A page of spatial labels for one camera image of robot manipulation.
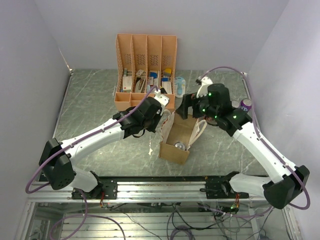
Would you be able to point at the white stationery box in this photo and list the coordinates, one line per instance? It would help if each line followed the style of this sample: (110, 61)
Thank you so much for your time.
(127, 84)

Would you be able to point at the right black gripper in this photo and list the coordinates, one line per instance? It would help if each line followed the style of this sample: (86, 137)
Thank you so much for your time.
(187, 100)

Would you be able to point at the blue packaged razor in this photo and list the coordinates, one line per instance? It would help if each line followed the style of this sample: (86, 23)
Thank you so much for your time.
(179, 87)

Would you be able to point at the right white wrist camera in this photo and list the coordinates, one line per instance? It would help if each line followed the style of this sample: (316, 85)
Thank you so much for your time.
(203, 83)

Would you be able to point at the purple Fanta can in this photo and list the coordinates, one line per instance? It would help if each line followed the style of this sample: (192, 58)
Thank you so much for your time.
(246, 104)
(180, 146)
(235, 104)

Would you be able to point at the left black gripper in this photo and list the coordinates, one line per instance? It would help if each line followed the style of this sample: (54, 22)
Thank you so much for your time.
(153, 128)

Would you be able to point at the peach plastic file organizer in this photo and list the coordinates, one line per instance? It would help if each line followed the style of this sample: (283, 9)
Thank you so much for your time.
(150, 60)

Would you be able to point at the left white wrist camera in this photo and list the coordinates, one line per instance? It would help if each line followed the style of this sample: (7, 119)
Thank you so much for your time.
(161, 98)

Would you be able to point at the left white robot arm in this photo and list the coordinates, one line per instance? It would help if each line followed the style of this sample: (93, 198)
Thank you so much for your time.
(61, 171)

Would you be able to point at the small white card box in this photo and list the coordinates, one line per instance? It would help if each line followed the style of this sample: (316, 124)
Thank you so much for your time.
(167, 87)

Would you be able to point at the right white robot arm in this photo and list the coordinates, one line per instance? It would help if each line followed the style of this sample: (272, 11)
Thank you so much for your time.
(284, 180)

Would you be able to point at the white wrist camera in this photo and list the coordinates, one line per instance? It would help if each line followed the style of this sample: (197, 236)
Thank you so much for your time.
(161, 98)
(203, 83)

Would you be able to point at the aluminium mounting rail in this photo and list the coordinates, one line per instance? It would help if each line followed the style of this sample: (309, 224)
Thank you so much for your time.
(179, 189)

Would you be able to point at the patterned canvas tote bag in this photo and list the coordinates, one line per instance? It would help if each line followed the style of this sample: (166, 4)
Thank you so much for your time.
(178, 135)

